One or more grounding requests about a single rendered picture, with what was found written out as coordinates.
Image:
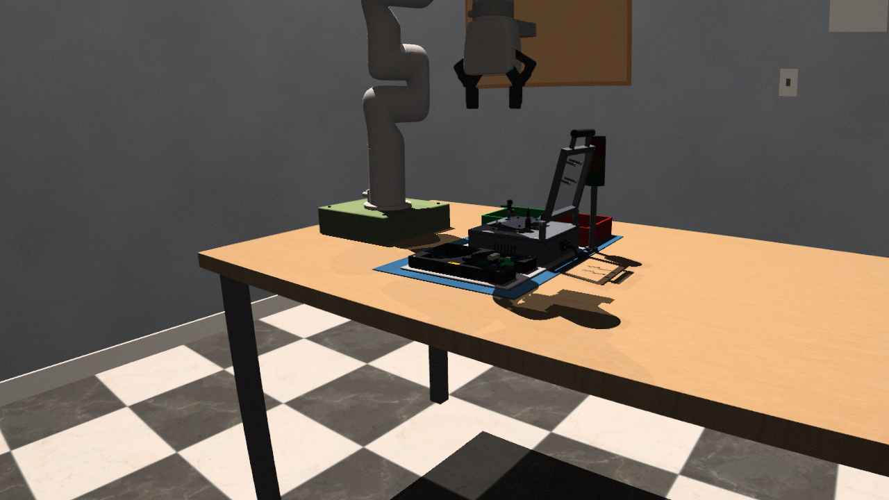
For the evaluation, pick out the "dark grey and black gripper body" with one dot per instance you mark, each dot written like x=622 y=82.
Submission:
x=490 y=46

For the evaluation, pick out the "red bin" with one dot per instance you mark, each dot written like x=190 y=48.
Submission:
x=603 y=227

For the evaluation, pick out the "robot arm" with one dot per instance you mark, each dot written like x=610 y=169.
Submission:
x=390 y=60

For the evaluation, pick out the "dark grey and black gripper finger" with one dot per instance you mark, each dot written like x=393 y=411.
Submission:
x=469 y=82
x=518 y=80

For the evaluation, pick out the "green open-top bin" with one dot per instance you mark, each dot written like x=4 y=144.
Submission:
x=500 y=214

